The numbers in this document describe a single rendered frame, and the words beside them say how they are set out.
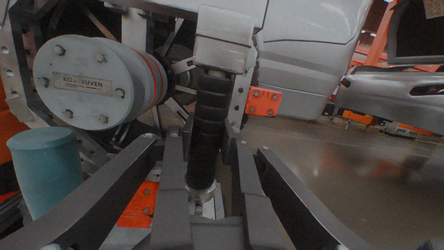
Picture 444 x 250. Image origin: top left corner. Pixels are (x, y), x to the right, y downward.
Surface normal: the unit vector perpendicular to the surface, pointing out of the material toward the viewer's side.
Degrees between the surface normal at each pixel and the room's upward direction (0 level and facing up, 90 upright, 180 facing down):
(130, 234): 0
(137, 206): 90
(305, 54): 90
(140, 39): 90
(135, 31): 90
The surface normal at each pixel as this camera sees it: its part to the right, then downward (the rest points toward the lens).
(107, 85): 0.11, 0.33
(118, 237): 0.18, -0.93
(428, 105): -0.85, 0.03
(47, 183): 0.61, 0.35
